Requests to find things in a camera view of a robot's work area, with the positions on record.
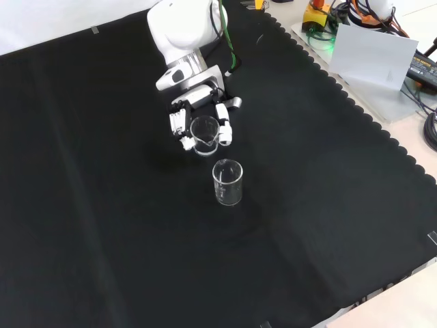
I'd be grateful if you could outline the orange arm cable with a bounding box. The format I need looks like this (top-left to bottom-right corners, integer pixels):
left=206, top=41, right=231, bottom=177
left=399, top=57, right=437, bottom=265
left=351, top=0, right=410, bottom=38

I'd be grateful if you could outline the black power adapter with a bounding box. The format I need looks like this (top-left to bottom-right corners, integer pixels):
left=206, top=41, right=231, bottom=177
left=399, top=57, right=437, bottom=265
left=405, top=49, right=437, bottom=87

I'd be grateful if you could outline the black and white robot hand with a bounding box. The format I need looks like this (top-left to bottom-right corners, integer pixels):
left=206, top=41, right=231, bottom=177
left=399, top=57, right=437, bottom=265
left=166, top=84, right=243, bottom=153

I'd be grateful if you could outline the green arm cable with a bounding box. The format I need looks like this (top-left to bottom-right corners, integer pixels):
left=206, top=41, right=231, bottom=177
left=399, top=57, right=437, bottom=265
left=220, top=0, right=244, bottom=77

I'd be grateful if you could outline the pale standing board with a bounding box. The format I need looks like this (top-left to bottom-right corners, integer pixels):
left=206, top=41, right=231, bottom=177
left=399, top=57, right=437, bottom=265
left=328, top=23, right=420, bottom=92

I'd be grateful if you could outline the black bench cloth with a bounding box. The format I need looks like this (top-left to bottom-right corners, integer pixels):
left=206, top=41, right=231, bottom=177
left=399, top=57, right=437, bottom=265
left=0, top=0, right=437, bottom=328

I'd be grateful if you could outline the hex key set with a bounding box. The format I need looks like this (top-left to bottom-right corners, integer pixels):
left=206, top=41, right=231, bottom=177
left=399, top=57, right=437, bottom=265
left=240, top=0, right=271, bottom=11

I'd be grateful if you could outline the thick black cable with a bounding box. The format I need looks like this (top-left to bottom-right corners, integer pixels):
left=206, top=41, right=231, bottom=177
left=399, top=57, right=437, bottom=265
left=422, top=108, right=437, bottom=153

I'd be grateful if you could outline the clear glass beaker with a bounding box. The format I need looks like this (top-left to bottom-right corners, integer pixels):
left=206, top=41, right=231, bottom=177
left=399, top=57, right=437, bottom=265
left=190, top=115, right=220, bottom=159
left=212, top=159, right=244, bottom=206

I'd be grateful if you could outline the yellow stop button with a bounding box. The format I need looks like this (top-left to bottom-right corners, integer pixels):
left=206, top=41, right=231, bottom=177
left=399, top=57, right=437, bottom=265
left=302, top=0, right=333, bottom=31

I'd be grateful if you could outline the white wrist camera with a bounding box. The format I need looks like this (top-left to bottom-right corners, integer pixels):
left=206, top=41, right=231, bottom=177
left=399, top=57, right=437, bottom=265
left=155, top=64, right=193, bottom=92

